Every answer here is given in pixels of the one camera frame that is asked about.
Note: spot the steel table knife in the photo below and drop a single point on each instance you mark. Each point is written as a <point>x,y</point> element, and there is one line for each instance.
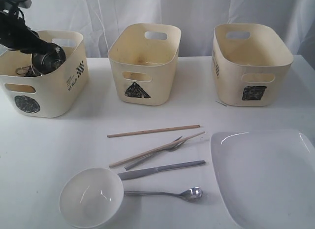
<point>129,175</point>

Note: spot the cream bin with triangle mark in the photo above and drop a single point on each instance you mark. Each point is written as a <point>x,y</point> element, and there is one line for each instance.
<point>143,61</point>

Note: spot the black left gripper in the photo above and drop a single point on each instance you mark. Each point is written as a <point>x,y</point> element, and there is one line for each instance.
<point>16,36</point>

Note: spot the large white square plate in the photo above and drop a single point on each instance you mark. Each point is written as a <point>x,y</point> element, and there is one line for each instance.
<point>266,179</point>

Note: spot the steel spoon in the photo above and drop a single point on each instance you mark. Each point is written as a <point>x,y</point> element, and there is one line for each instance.
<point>192,194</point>

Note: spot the white backdrop curtain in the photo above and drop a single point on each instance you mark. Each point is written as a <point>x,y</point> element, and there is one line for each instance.
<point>102,21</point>

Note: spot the wooden chopstick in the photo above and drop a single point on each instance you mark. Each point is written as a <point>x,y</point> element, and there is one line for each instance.
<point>121,162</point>
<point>153,131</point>

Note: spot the steel mug with wire handle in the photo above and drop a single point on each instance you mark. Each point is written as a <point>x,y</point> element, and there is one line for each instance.
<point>26,71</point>

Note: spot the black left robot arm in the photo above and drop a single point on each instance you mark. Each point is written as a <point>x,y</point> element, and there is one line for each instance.
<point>14,9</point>

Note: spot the white round bowl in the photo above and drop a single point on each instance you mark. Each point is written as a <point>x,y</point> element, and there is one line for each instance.
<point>91,198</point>

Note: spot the cream bin with circle mark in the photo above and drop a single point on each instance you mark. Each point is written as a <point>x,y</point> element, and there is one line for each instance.
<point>50,95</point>

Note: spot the cream bin with square mark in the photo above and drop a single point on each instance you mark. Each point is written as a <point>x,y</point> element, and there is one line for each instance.
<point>249,64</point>

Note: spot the steel fork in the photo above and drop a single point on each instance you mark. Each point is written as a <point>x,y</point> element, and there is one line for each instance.
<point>145,158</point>

